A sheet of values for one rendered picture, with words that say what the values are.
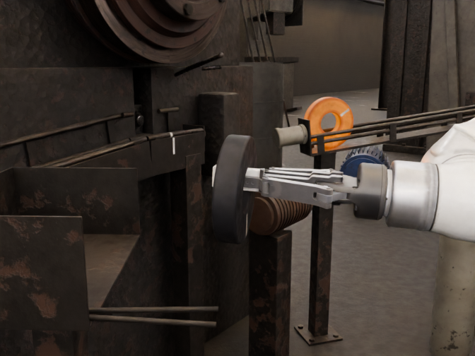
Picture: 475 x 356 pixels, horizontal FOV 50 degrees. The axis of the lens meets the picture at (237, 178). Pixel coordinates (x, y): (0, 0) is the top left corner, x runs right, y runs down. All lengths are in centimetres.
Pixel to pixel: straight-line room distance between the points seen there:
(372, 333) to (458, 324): 30
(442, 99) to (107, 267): 325
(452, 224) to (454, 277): 94
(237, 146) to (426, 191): 24
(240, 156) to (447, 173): 26
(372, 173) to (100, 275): 39
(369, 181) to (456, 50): 308
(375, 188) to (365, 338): 116
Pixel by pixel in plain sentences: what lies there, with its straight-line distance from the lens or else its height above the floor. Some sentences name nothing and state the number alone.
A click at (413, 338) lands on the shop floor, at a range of 184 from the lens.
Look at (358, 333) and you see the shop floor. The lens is 182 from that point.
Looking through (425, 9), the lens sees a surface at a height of 136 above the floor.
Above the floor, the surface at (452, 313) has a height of 16.
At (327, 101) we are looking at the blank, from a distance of 154.
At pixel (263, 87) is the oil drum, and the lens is 393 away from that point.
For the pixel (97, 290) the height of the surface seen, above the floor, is 59.
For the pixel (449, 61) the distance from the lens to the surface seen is 373.
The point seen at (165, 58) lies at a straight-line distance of 124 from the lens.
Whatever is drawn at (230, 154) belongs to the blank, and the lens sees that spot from 66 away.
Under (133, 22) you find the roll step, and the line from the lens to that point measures 115.
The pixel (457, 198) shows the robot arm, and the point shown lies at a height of 72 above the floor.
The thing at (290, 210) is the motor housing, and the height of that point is 48.
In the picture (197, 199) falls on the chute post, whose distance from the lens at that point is 135.
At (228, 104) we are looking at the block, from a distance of 141.
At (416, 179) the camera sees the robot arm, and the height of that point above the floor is 74.
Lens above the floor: 88
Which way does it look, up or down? 13 degrees down
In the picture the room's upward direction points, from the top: straight up
